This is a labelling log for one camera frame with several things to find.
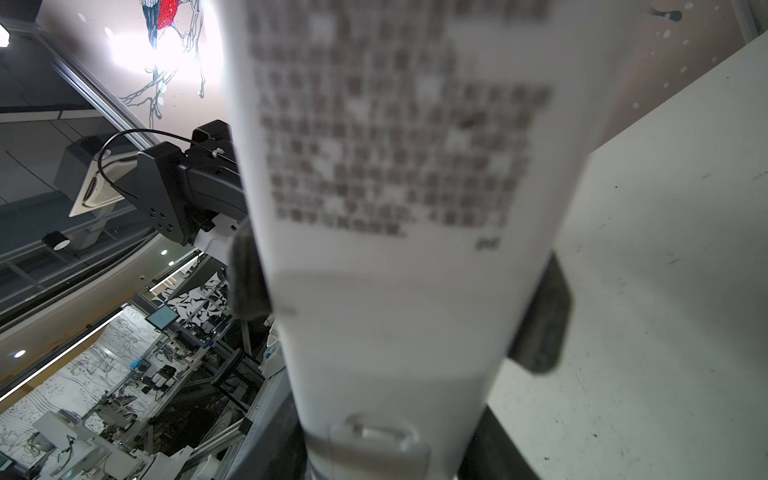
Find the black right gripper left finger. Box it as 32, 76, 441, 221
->
227, 219, 273, 321

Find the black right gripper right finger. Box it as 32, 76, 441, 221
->
507, 252, 573, 375

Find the white remote control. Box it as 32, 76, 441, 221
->
210, 1, 647, 479

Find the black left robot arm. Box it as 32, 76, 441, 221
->
95, 120, 248, 265

